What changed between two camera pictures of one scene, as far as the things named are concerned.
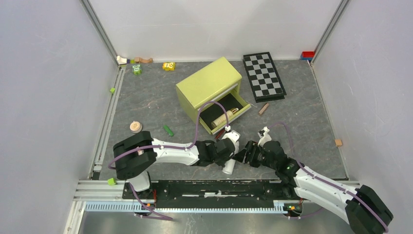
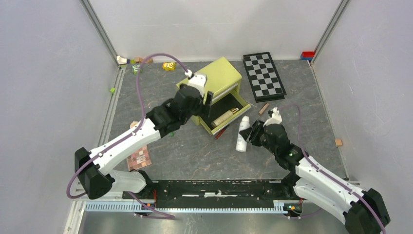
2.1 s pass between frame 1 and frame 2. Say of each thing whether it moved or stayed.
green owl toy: stayed
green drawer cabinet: stayed
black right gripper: moved
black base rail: stayed
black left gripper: moved
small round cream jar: stayed
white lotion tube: moved
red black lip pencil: stayed
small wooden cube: stayed
